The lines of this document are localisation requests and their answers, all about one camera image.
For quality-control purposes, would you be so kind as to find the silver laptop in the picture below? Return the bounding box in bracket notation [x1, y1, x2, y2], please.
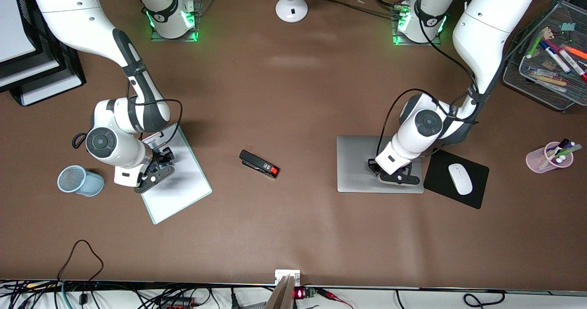
[336, 135, 425, 194]

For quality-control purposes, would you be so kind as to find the black purple marker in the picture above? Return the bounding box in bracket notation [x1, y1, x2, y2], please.
[548, 138, 570, 158]

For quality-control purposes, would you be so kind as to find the light green marker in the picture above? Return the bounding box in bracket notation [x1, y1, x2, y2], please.
[553, 144, 583, 161]

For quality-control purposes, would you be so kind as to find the blue capped whiteboard marker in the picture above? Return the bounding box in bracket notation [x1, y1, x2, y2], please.
[539, 40, 573, 75]

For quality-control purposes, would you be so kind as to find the red capped whiteboard marker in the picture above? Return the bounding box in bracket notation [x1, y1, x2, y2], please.
[556, 48, 587, 83]

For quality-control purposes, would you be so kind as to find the black mouse pad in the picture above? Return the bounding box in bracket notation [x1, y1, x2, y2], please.
[423, 148, 490, 210]

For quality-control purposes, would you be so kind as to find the blue mesh pen cup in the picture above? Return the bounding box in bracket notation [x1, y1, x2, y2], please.
[57, 165, 105, 197]

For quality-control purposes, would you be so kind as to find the mint clipboard with paper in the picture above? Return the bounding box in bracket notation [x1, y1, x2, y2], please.
[140, 123, 213, 225]

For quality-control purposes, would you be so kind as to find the white computer mouse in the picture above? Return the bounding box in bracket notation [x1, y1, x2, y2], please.
[448, 163, 473, 196]

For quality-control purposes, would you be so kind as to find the black stapler orange tip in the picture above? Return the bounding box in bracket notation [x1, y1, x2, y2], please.
[239, 149, 280, 179]

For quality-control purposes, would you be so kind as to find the white paper sheet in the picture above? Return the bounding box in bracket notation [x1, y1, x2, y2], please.
[0, 51, 59, 89]
[0, 0, 36, 64]
[21, 73, 83, 106]

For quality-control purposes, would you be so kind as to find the black stacked paper tray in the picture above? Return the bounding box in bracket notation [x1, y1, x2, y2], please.
[0, 0, 87, 107]

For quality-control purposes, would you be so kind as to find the pink mesh pen cup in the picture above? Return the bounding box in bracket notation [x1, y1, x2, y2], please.
[526, 142, 575, 174]

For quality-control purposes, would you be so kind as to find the green pen in organizer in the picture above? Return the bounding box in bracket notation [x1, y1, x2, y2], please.
[526, 33, 544, 60]

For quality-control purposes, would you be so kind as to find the white round stand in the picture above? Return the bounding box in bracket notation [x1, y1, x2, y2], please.
[275, 0, 309, 24]

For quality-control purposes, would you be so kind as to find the orange highlighter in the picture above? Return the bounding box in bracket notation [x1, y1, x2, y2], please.
[560, 44, 587, 61]

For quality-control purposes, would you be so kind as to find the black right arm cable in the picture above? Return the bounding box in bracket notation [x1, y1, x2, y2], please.
[126, 77, 183, 147]

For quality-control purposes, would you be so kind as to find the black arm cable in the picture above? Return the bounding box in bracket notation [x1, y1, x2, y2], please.
[378, 0, 480, 158]
[126, 77, 183, 147]

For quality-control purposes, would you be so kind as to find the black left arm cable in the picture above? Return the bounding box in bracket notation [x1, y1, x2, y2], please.
[378, 0, 480, 158]

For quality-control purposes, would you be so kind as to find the thin black cable loop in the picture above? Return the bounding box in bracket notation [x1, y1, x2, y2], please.
[57, 239, 105, 283]

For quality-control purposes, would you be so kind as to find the clear arm base plate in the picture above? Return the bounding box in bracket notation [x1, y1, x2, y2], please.
[150, 0, 199, 42]
[392, 4, 443, 47]

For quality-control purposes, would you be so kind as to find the black cable tangle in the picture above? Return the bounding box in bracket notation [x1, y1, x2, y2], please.
[0, 279, 276, 309]

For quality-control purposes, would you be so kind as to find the red wire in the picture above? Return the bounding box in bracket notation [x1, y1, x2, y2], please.
[316, 288, 354, 309]

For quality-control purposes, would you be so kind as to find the white mounting bracket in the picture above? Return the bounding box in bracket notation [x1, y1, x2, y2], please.
[275, 270, 301, 286]

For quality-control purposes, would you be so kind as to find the black looped cable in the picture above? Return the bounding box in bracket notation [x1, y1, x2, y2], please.
[394, 290, 506, 309]

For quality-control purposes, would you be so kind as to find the black table cable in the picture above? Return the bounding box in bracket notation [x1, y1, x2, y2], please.
[319, 0, 404, 18]

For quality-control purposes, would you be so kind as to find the grey wedge post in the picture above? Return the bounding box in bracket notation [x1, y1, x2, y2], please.
[264, 275, 296, 309]

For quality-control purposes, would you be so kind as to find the grey wire mesh organizer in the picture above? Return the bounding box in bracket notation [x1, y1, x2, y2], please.
[503, 0, 587, 113]

